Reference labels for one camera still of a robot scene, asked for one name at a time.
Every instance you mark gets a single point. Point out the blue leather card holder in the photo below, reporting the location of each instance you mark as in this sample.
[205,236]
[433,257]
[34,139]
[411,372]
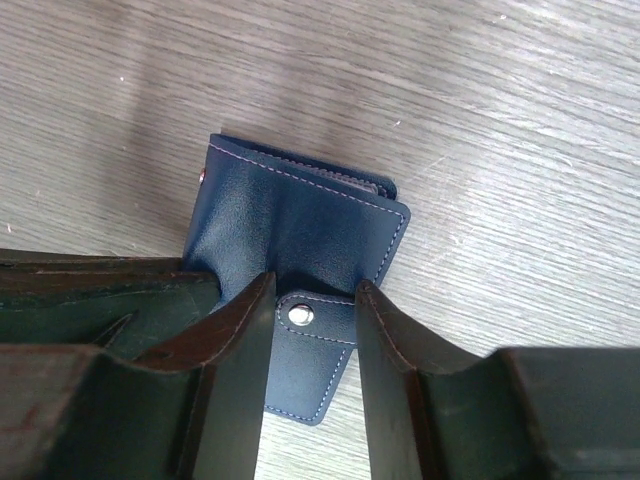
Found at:
[321,229]

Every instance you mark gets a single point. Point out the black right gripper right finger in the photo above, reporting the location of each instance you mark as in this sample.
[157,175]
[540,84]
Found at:
[435,411]

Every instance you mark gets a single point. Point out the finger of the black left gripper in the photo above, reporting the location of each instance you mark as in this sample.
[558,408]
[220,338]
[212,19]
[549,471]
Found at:
[123,304]

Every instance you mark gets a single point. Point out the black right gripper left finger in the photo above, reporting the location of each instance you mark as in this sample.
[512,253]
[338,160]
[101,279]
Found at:
[190,407]

